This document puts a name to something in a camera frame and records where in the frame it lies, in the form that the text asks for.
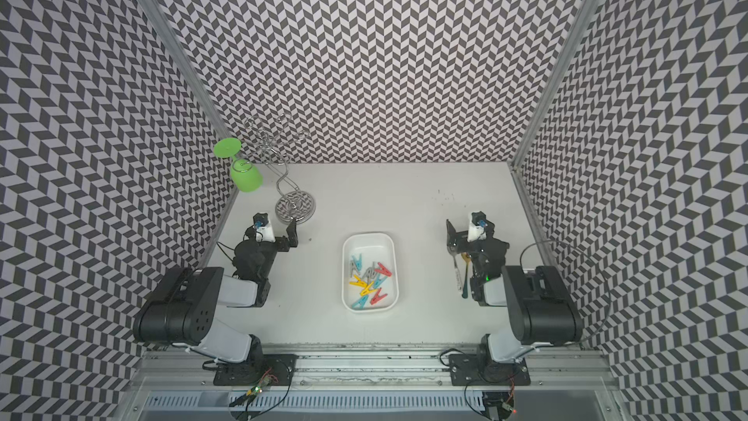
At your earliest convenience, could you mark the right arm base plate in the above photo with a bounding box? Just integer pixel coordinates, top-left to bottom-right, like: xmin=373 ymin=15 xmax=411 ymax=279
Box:
xmin=442 ymin=353 xmax=531 ymax=387

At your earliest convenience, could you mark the gold spoon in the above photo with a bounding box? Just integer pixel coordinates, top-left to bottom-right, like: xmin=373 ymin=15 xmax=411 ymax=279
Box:
xmin=461 ymin=253 xmax=471 ymax=299

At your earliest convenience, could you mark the red clothespin bottom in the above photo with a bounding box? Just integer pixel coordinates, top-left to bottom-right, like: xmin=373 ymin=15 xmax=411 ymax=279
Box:
xmin=370 ymin=288 xmax=388 ymax=305

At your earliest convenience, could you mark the green plastic wine glass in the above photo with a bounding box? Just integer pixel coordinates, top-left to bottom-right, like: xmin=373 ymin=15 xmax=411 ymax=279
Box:
xmin=213 ymin=138 xmax=263 ymax=192

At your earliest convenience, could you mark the teal clothespin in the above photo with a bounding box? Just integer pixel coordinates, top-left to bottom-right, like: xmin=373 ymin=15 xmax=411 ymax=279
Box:
xmin=350 ymin=255 xmax=362 ymax=272
xmin=352 ymin=295 xmax=369 ymax=310
xmin=372 ymin=275 xmax=388 ymax=288

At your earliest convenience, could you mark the aluminium rail frame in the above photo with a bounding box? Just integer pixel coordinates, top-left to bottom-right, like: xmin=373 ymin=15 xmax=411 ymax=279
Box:
xmin=115 ymin=344 xmax=629 ymax=420

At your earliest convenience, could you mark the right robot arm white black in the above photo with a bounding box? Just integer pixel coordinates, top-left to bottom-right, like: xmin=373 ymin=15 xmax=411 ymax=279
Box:
xmin=445 ymin=212 xmax=584 ymax=370

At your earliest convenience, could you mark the yellow clothespin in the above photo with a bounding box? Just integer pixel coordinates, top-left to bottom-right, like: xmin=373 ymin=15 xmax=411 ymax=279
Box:
xmin=360 ymin=284 xmax=377 ymax=296
xmin=350 ymin=276 xmax=369 ymax=288

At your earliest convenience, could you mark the teal clothespin bottom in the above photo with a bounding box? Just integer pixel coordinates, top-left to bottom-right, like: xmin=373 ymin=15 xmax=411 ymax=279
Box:
xmin=352 ymin=295 xmax=369 ymax=310

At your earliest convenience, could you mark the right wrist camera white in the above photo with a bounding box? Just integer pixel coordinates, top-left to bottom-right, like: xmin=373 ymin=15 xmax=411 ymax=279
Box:
xmin=467 ymin=212 xmax=487 ymax=243

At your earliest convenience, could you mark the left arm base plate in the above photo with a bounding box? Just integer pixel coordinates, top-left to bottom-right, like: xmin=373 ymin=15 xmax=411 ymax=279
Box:
xmin=212 ymin=354 xmax=298 ymax=387

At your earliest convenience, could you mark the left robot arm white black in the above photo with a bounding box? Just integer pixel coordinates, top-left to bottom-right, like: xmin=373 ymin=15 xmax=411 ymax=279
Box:
xmin=132 ymin=214 xmax=298 ymax=373

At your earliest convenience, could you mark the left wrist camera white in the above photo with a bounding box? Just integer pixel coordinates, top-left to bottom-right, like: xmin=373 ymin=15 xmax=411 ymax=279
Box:
xmin=252 ymin=212 xmax=276 ymax=243

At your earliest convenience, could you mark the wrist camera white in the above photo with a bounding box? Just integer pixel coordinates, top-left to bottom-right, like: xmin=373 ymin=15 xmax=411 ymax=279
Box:
xmin=467 ymin=212 xmax=487 ymax=243
xmin=252 ymin=212 xmax=276 ymax=243

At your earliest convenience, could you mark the teal clothespin top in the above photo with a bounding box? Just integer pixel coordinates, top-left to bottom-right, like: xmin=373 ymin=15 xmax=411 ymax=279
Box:
xmin=350 ymin=255 xmax=362 ymax=272

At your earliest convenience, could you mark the white plastic storage box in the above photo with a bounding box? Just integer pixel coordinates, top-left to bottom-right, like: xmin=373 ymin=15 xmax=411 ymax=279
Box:
xmin=341 ymin=232 xmax=400 ymax=314

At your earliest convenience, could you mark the red clothespin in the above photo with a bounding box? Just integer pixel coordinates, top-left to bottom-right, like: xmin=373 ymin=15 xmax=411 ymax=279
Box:
xmin=370 ymin=288 xmax=388 ymax=305
xmin=374 ymin=262 xmax=393 ymax=277

